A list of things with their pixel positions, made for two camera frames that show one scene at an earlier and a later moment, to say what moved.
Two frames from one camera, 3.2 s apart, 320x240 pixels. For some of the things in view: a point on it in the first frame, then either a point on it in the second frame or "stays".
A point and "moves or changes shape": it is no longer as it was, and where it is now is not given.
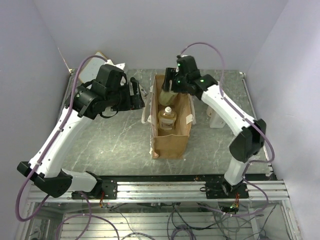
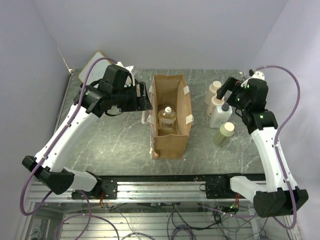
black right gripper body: [180, 83] → [236, 99]
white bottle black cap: [216, 121] stays
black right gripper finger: [169, 75] → [227, 85]
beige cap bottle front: [209, 111] moves or changes shape
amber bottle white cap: [167, 119] stays
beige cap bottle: [165, 97] → [226, 130]
